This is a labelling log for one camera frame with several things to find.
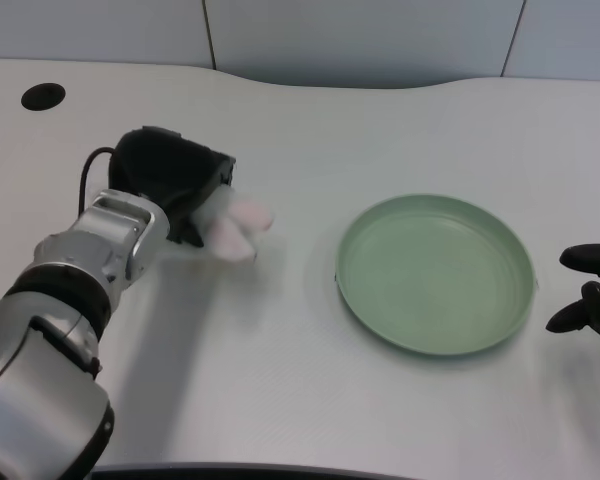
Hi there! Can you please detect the white plush rabbit doll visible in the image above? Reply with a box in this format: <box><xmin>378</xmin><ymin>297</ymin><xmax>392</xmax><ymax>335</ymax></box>
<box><xmin>190</xmin><ymin>185</ymin><xmax>276</xmax><ymax>265</ymax></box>

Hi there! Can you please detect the black table cable grommet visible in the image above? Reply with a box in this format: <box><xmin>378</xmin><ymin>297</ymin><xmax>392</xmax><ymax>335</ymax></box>
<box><xmin>20</xmin><ymin>82</ymin><xmax>67</xmax><ymax>112</ymax></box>

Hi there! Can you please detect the green round plate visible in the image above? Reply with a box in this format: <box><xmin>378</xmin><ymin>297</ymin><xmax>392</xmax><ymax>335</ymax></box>
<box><xmin>333</xmin><ymin>194</ymin><xmax>538</xmax><ymax>358</ymax></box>

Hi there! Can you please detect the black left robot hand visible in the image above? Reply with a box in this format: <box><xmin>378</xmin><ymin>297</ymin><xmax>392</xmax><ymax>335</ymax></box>
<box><xmin>107</xmin><ymin>126</ymin><xmax>237</xmax><ymax>249</ymax></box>

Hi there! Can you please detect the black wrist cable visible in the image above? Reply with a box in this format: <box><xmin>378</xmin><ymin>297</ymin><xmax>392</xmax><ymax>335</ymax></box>
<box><xmin>76</xmin><ymin>147</ymin><xmax>115</xmax><ymax>218</ymax></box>

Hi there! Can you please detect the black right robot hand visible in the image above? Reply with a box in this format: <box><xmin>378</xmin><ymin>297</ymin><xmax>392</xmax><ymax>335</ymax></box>
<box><xmin>545</xmin><ymin>243</ymin><xmax>600</xmax><ymax>367</ymax></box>

